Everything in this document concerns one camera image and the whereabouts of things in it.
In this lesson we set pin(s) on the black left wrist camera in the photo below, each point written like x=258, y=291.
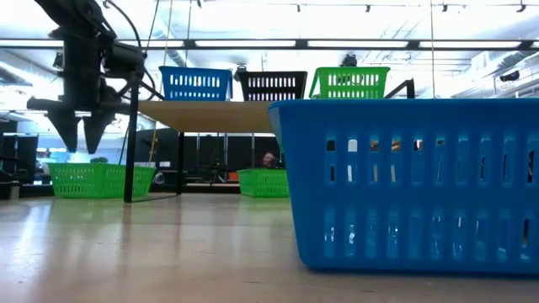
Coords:
x=124, y=59

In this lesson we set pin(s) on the person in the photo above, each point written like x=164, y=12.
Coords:
x=268, y=161

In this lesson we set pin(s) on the black plastic basket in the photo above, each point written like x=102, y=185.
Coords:
x=273, y=93

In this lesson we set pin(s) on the green plastic basket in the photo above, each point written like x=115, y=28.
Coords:
x=263, y=183
x=349, y=90
x=97, y=181

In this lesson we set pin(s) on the black room partition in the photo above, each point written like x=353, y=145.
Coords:
x=236, y=151

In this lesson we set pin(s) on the blue plastic basket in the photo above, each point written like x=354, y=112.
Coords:
x=404, y=189
x=195, y=93

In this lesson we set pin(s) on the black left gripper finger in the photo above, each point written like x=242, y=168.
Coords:
x=96, y=126
x=67, y=126

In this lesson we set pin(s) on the wooden shelf with black legs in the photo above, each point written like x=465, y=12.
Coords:
x=202, y=115

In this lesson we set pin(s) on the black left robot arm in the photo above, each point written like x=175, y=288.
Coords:
x=71, y=17

